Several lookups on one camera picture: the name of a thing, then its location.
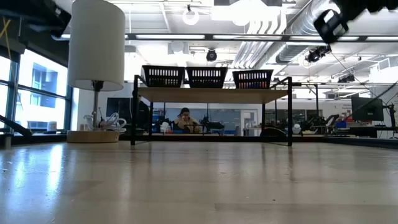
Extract black slotted plastic basket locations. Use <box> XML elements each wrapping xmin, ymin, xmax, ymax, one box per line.
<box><xmin>185</xmin><ymin>66</ymin><xmax>229</xmax><ymax>89</ymax></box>
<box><xmin>141</xmin><ymin>65</ymin><xmax>186</xmax><ymax>88</ymax></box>
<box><xmin>231</xmin><ymin>68</ymin><xmax>275</xmax><ymax>90</ymax></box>

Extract dark monitor on arm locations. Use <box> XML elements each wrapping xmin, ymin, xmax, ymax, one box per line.
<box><xmin>351</xmin><ymin>95</ymin><xmax>397</xmax><ymax>138</ymax></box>

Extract black ceiling spotlight cluster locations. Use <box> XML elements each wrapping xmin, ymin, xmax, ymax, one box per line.
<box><xmin>305</xmin><ymin>44</ymin><xmax>333</xmax><ymax>63</ymax></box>

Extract table lamp with white shade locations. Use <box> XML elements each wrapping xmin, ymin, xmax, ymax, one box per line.
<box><xmin>66</xmin><ymin>0</ymin><xmax>126</xmax><ymax>144</ymax></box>

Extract person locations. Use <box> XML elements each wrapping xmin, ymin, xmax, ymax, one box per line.
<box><xmin>132</xmin><ymin>95</ymin><xmax>150</xmax><ymax>133</ymax></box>
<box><xmin>173</xmin><ymin>107</ymin><xmax>201</xmax><ymax>134</ymax></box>

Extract wooden shelf riser black legs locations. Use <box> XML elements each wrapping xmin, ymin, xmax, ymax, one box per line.
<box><xmin>130</xmin><ymin>74</ymin><xmax>294</xmax><ymax>147</ymax></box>

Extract black hanging cable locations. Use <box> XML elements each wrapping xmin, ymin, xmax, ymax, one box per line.
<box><xmin>329</xmin><ymin>51</ymin><xmax>398</xmax><ymax>114</ymax></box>

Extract dark wall screen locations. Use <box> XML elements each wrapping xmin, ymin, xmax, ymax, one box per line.
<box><xmin>106</xmin><ymin>97</ymin><xmax>134</xmax><ymax>121</ymax></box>

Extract clear lamp cord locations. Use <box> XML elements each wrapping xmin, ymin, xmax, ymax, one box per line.
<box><xmin>83</xmin><ymin>111</ymin><xmax>127</xmax><ymax>133</ymax></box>

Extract black ceiling light rail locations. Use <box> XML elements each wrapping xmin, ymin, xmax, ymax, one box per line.
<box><xmin>51</xmin><ymin>33</ymin><xmax>398</xmax><ymax>44</ymax></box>

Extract black ceiling dome camera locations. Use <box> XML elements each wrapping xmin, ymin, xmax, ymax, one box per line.
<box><xmin>205</xmin><ymin>49</ymin><xmax>218</xmax><ymax>63</ymax></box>

